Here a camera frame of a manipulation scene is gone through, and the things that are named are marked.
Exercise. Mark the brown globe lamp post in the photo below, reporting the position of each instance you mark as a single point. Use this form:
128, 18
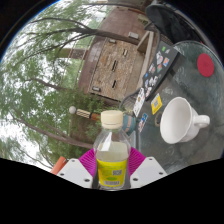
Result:
83, 113

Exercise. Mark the blue and pink sticker sheet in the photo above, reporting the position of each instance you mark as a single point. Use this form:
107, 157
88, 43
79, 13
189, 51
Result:
142, 122

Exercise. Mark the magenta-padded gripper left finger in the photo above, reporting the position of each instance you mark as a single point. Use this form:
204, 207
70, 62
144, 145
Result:
75, 172

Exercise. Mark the black wall lamp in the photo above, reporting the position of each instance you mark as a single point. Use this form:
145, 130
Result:
96, 89
133, 35

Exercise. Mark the grey wicker chair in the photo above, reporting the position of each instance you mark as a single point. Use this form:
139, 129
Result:
130, 101

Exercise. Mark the flat round red coaster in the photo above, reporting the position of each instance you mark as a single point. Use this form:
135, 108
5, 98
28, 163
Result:
205, 65

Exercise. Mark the dark forked tree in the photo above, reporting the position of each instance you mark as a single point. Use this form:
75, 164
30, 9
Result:
110, 35

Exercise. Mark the yellow card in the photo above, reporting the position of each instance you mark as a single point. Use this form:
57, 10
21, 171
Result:
156, 103

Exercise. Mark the black laptop with stickers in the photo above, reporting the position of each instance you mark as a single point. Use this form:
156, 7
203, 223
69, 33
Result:
161, 66

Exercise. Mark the green plant in blue pot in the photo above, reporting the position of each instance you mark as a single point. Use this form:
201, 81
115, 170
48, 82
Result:
129, 123

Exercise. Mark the clear bottle with yellow label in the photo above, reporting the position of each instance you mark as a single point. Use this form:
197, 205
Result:
112, 160

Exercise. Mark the white ceramic mug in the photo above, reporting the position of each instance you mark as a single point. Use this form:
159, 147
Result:
176, 120

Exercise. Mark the leaning brown tree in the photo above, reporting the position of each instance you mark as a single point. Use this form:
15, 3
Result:
50, 134

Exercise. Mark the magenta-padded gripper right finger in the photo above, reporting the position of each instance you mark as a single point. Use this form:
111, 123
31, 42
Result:
146, 171

